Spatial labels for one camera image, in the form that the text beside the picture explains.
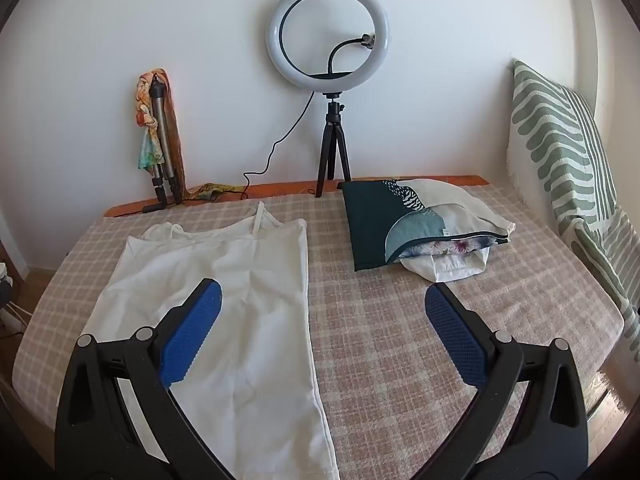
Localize white camisole top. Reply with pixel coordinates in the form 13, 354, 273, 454
85, 207, 338, 479

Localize folded white clothes in pouch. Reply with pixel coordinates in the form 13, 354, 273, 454
398, 236, 501, 283

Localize plaid beige bed cover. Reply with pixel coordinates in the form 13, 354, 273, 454
12, 185, 624, 479

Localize dark green storage pouch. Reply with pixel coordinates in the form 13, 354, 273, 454
338, 179, 515, 271

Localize folded silver tripod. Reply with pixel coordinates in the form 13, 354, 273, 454
134, 68, 186, 212

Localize colourful floral scarf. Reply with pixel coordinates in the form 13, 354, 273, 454
134, 68, 186, 193

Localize green white striped pillow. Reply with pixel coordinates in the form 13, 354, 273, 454
508, 60, 639, 352

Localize black mini tripod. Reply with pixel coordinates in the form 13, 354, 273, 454
314, 92, 352, 198

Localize orange bed frame edge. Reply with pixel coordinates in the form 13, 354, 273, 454
103, 176, 489, 218

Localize black ring light cable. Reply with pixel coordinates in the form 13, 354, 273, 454
226, 91, 317, 201

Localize white ring light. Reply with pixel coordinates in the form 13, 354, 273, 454
266, 0, 390, 96

